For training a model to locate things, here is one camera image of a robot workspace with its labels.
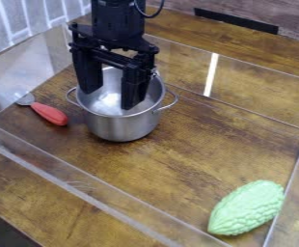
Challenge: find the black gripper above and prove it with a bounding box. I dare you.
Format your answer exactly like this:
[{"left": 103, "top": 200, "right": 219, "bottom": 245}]
[{"left": 68, "top": 0, "right": 160, "bottom": 110}]

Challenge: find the green bitter gourd toy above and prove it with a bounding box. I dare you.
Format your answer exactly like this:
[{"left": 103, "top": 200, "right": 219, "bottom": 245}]
[{"left": 207, "top": 180, "right": 284, "bottom": 235}]

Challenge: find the silver metal pot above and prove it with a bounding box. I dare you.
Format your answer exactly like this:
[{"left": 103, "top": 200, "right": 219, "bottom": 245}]
[{"left": 64, "top": 66, "right": 179, "bottom": 143}]

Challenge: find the black strip on table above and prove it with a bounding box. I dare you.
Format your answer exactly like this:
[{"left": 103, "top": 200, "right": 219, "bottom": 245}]
[{"left": 194, "top": 8, "right": 279, "bottom": 35}]

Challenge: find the black cable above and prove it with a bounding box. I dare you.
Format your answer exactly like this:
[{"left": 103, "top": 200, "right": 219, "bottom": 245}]
[{"left": 132, "top": 0, "right": 167, "bottom": 19}]

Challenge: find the red handled spatula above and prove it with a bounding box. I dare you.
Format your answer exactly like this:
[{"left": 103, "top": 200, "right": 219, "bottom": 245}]
[{"left": 16, "top": 94, "right": 68, "bottom": 126}]

